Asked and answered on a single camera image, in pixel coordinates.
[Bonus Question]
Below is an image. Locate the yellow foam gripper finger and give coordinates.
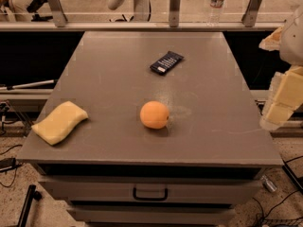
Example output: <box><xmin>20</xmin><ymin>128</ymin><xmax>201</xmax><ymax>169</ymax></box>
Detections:
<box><xmin>258</xmin><ymin>26</ymin><xmax>283</xmax><ymax>51</ymax></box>
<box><xmin>259</xmin><ymin>65</ymin><xmax>303</xmax><ymax>131</ymax></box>

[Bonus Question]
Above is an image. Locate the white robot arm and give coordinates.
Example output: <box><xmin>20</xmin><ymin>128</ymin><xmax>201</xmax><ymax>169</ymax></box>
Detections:
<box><xmin>259</xmin><ymin>5</ymin><xmax>303</xmax><ymax>131</ymax></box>

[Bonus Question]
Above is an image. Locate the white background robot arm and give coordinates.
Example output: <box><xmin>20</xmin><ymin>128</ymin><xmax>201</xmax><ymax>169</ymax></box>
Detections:
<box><xmin>107</xmin><ymin>0</ymin><xmax>152</xmax><ymax>22</ymax></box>

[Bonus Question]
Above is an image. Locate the clear plastic water bottle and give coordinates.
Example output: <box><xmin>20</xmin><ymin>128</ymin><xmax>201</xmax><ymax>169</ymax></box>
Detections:
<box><xmin>207</xmin><ymin>0</ymin><xmax>224</xmax><ymax>26</ymax></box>

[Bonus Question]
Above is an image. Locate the orange fruit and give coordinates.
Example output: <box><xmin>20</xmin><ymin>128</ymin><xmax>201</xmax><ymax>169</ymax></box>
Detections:
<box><xmin>140</xmin><ymin>101</ymin><xmax>169</xmax><ymax>130</ymax></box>

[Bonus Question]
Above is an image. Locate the yellow sponge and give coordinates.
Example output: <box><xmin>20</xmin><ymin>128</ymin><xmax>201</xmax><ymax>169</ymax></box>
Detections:
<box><xmin>31</xmin><ymin>101</ymin><xmax>88</xmax><ymax>146</ymax></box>

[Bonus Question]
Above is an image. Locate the grey upper drawer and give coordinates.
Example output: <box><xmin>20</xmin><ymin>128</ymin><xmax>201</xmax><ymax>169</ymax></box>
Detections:
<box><xmin>39</xmin><ymin>176</ymin><xmax>261</xmax><ymax>205</ymax></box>

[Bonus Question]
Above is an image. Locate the grey drawer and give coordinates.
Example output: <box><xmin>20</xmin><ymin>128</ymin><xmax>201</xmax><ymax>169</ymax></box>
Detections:
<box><xmin>67</xmin><ymin>205</ymin><xmax>235</xmax><ymax>225</ymax></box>
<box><xmin>39</xmin><ymin>176</ymin><xmax>261</xmax><ymax>205</ymax></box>

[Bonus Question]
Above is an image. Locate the grey lower drawer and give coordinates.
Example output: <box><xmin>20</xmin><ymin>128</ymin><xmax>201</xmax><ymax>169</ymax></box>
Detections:
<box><xmin>67</xmin><ymin>205</ymin><xmax>235</xmax><ymax>225</ymax></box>

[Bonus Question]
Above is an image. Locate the metal railing with posts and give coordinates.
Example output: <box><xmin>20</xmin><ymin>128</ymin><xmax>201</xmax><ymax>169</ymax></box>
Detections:
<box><xmin>1</xmin><ymin>0</ymin><xmax>303</xmax><ymax>31</ymax></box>

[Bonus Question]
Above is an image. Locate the seated person in background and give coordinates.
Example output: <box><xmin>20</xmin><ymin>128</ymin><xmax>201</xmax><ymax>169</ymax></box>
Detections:
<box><xmin>0</xmin><ymin>0</ymin><xmax>49</xmax><ymax>23</ymax></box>

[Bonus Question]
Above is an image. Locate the grey metal rod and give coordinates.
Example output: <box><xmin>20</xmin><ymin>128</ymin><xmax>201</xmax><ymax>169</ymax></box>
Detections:
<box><xmin>0</xmin><ymin>79</ymin><xmax>58</xmax><ymax>91</ymax></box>

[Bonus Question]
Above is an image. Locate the black floor stand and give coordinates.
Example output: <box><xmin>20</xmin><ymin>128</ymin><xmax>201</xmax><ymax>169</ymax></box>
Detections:
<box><xmin>16</xmin><ymin>184</ymin><xmax>42</xmax><ymax>227</ymax></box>

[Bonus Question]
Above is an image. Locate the black power adapter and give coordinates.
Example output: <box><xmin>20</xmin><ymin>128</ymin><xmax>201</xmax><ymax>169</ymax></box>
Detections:
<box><xmin>0</xmin><ymin>158</ymin><xmax>16</xmax><ymax>173</ymax></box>

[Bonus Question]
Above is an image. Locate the black drawer handle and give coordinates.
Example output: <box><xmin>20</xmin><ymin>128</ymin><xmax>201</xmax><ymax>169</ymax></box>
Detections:
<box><xmin>133</xmin><ymin>187</ymin><xmax>169</xmax><ymax>201</ymax></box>

